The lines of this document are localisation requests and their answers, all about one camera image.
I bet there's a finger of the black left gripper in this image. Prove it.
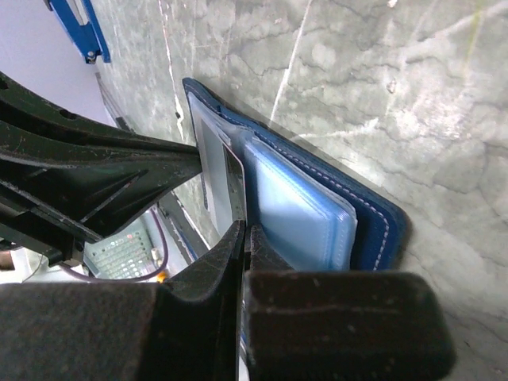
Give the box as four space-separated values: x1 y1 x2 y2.
1 74 198 187
1 152 202 265

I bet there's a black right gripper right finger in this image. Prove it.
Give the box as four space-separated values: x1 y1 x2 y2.
244 226 456 380

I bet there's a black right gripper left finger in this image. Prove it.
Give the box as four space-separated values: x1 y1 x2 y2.
1 221 245 380

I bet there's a blue leather card holder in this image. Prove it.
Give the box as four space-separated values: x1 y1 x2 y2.
183 78 407 271

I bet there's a blue black handled tool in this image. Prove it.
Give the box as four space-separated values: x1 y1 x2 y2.
44 0 111 64

